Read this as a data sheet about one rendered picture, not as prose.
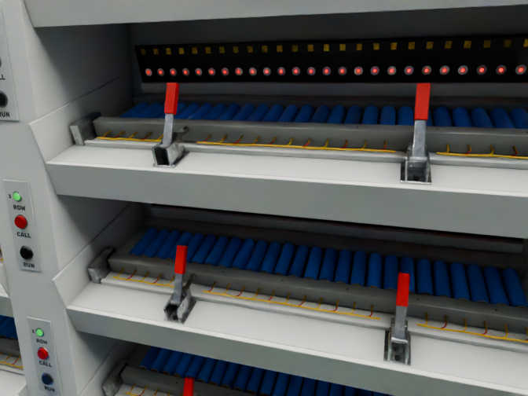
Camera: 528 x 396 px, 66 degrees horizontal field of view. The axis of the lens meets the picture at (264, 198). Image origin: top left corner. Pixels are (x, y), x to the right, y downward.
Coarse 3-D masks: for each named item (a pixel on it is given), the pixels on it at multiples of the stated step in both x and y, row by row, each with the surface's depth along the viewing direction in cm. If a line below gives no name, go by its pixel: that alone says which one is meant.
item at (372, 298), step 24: (120, 264) 59; (144, 264) 58; (168, 264) 57; (192, 264) 57; (240, 288) 55; (264, 288) 53; (288, 288) 52; (312, 288) 51; (336, 288) 51; (360, 288) 50; (336, 312) 49; (408, 312) 48; (432, 312) 47; (456, 312) 46; (480, 312) 46; (504, 312) 45; (504, 336) 44
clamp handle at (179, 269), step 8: (184, 248) 51; (176, 256) 52; (184, 256) 51; (176, 264) 51; (184, 264) 51; (176, 272) 51; (184, 272) 52; (176, 280) 52; (176, 288) 51; (176, 296) 51; (184, 296) 53
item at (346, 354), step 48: (96, 240) 60; (432, 240) 56; (480, 240) 54; (96, 288) 58; (192, 288) 56; (144, 336) 53; (192, 336) 50; (240, 336) 49; (288, 336) 48; (336, 336) 47; (384, 336) 47; (480, 336) 46; (384, 384) 45; (432, 384) 43; (480, 384) 41
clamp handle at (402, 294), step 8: (400, 280) 44; (408, 280) 44; (400, 288) 44; (408, 288) 44; (400, 296) 44; (408, 296) 44; (400, 304) 44; (400, 312) 44; (400, 320) 44; (400, 328) 44; (400, 336) 44
